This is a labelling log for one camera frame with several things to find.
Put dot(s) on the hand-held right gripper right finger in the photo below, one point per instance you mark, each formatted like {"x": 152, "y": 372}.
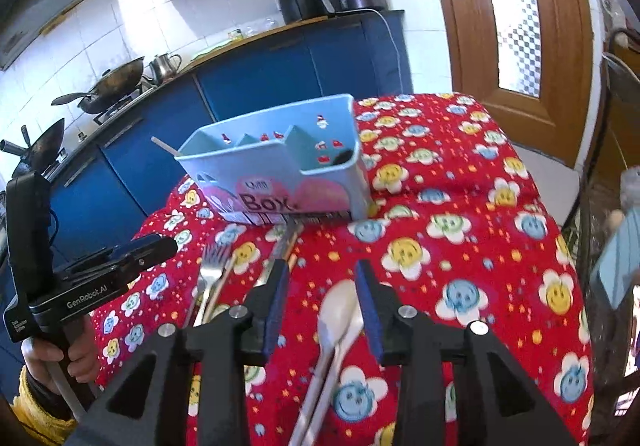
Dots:
{"x": 368, "y": 316}

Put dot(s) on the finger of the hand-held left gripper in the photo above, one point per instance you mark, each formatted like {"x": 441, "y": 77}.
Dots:
{"x": 145, "y": 251}

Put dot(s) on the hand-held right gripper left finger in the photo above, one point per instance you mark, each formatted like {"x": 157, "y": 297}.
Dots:
{"x": 276, "y": 311}

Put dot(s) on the white spoon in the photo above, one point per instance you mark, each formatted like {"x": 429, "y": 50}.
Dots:
{"x": 340, "y": 316}

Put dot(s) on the wooden chopstick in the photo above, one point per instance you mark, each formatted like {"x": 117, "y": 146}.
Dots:
{"x": 223, "y": 280}

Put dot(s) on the metal table knife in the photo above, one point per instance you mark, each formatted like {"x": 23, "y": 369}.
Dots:
{"x": 281, "y": 246}

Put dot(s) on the metal fork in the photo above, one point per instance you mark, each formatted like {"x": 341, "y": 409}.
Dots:
{"x": 215, "y": 262}
{"x": 200, "y": 291}

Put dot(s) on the light blue utensil box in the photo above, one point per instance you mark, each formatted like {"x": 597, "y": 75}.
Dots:
{"x": 280, "y": 176}

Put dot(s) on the person's left forearm yellow sleeve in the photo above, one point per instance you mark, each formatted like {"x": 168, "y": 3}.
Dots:
{"x": 30, "y": 406}

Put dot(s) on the person's left hand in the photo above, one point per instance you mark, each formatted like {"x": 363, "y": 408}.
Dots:
{"x": 82, "y": 356}

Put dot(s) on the thin grey stick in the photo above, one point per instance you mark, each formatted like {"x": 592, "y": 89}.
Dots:
{"x": 165, "y": 146}

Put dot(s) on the red flower print tablecloth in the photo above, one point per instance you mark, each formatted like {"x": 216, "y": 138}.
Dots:
{"x": 475, "y": 226}

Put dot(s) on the gas stove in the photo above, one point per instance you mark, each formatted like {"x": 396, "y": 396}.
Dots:
{"x": 122, "y": 106}

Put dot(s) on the black wok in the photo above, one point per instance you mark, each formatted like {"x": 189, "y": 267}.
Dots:
{"x": 112, "y": 81}

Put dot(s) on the metal kettle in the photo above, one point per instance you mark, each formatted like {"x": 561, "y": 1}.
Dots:
{"x": 162, "y": 67}

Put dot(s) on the blue base cabinets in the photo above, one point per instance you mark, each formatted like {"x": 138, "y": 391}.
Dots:
{"x": 260, "y": 71}

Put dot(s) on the small yellow jar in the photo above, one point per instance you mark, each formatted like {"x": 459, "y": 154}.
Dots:
{"x": 235, "y": 33}

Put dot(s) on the wooden counter board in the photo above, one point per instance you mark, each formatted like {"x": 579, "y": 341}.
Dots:
{"x": 280, "y": 29}

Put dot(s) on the black air fryer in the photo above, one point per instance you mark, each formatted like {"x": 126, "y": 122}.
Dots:
{"x": 300, "y": 1}

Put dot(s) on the black metal rack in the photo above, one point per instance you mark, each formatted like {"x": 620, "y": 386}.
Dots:
{"x": 607, "y": 126}

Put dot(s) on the wooden door with glass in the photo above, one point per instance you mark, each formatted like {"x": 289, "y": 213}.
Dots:
{"x": 550, "y": 36}

